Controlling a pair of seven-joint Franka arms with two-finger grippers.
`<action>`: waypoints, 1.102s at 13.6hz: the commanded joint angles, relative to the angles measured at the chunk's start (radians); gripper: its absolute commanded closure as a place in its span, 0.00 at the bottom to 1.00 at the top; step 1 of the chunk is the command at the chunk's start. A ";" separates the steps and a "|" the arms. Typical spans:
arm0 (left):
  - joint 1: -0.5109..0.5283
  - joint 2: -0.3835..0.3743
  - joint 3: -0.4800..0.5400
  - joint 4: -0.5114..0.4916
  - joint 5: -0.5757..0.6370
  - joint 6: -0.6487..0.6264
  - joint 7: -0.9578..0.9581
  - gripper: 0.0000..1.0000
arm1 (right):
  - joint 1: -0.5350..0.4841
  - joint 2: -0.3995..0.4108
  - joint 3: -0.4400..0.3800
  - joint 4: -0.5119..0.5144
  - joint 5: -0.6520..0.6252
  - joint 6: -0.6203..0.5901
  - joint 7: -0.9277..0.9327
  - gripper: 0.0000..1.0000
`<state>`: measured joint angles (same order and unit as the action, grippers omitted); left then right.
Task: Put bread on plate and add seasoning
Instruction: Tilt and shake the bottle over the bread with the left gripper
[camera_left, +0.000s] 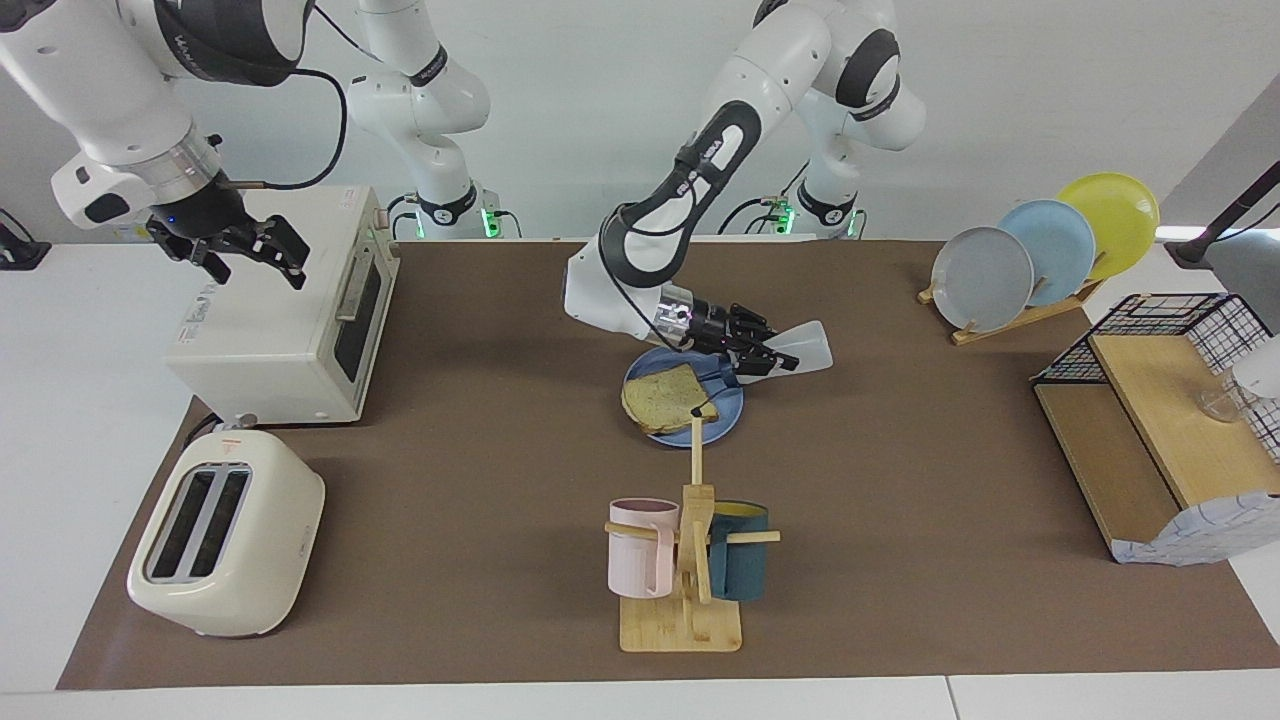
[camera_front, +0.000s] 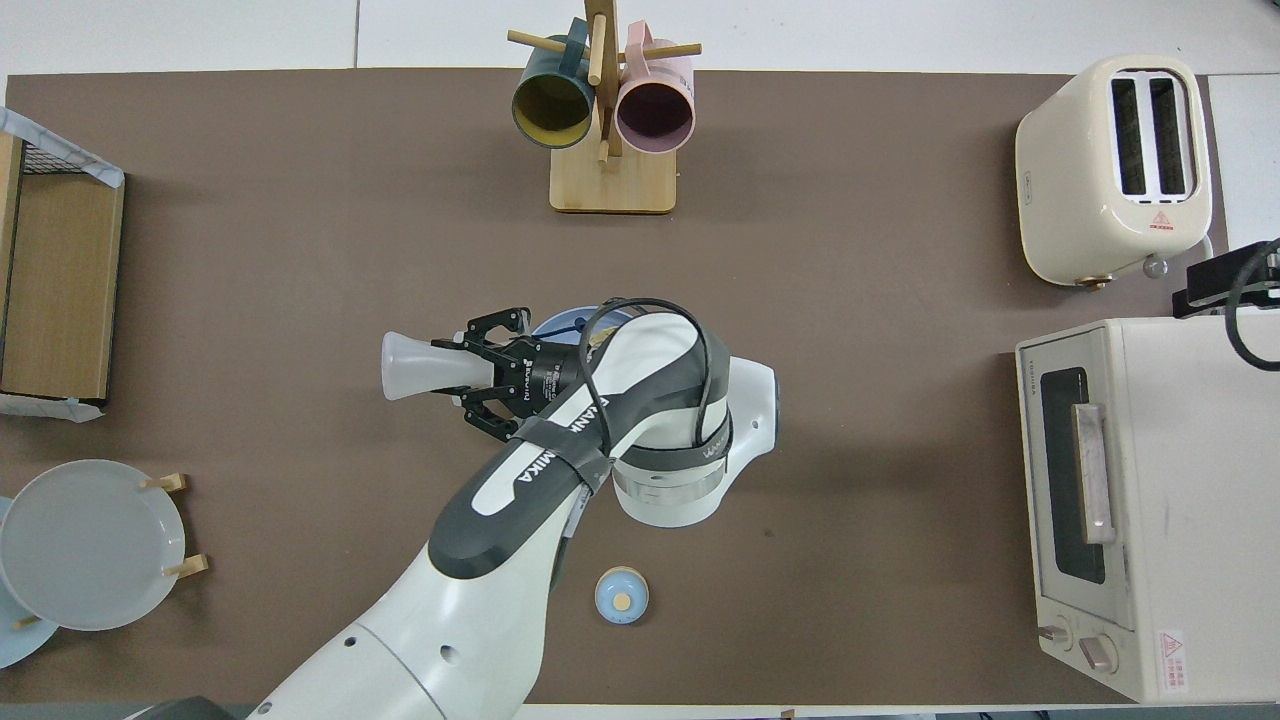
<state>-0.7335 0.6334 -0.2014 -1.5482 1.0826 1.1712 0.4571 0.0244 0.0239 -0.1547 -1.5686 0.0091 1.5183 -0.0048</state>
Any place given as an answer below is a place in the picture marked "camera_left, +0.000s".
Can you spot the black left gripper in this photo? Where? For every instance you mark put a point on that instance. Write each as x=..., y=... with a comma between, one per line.
x=712, y=328

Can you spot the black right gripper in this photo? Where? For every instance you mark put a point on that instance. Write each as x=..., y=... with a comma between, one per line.
x=200, y=215

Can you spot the white squeeze bottle navy cap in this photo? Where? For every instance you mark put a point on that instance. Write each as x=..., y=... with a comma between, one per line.
x=805, y=345

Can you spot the toast bread slice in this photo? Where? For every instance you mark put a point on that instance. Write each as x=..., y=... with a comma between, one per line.
x=660, y=400

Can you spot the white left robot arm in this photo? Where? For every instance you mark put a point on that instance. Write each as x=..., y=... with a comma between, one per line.
x=770, y=70

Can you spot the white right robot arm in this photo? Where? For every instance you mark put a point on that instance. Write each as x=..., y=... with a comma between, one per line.
x=90, y=90

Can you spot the periwinkle blue dinner plate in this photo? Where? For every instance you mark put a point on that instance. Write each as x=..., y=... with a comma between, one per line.
x=725, y=410

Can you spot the grey plate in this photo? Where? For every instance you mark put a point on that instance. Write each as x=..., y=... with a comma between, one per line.
x=980, y=280

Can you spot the wooden plate rack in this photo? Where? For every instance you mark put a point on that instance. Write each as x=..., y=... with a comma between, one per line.
x=1000, y=326

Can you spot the light blue plate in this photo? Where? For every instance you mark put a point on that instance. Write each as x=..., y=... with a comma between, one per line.
x=1060, y=245

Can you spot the yellow plate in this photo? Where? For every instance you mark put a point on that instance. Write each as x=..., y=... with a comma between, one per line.
x=1120, y=215

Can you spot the white toaster oven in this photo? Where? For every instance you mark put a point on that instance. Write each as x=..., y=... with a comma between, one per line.
x=270, y=340

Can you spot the dark green mug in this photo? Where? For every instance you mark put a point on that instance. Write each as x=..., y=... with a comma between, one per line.
x=740, y=570

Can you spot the pink mug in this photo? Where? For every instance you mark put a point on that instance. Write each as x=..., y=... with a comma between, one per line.
x=640, y=560

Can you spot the brown table mat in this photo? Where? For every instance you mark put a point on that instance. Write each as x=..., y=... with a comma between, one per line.
x=480, y=420

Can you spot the cream two-slot toaster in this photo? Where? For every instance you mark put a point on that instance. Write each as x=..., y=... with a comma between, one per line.
x=270, y=540

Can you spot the wooden mug tree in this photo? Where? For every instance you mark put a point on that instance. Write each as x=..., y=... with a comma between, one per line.
x=680, y=630

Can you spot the clear drinking glass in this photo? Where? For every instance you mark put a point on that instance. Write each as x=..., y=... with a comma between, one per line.
x=1222, y=403

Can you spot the white rounded object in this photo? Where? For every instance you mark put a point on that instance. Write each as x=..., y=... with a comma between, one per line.
x=1260, y=370

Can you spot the black camera stand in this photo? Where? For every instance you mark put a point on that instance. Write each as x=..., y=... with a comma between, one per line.
x=1225, y=215
x=20, y=250

